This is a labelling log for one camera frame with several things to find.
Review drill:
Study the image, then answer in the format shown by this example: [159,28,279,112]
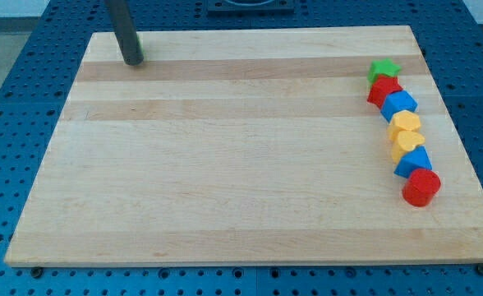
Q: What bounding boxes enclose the blue robot base mount plate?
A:
[205,0,296,15]

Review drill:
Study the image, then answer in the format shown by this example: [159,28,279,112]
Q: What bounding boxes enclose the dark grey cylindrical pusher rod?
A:
[104,0,144,66]

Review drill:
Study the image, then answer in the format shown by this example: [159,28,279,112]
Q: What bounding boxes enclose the yellow heart block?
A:
[391,131,426,164]

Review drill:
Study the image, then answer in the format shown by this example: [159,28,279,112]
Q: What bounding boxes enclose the blue cube block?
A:
[380,90,418,123]

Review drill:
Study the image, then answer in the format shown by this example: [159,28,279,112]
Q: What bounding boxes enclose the red cylinder block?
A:
[402,169,441,207]

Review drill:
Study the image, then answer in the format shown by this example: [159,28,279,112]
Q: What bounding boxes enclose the light wooden board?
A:
[4,25,483,267]

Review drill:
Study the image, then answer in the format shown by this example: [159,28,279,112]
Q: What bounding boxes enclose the blue triangle block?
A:
[393,146,432,178]

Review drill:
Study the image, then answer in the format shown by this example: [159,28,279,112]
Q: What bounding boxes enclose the red star block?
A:
[367,74,403,109]

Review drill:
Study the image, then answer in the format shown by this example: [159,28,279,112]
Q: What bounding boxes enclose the green star block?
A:
[367,58,402,84]

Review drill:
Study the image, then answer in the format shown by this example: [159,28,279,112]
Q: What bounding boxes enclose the yellow hexagon block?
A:
[387,110,421,141]

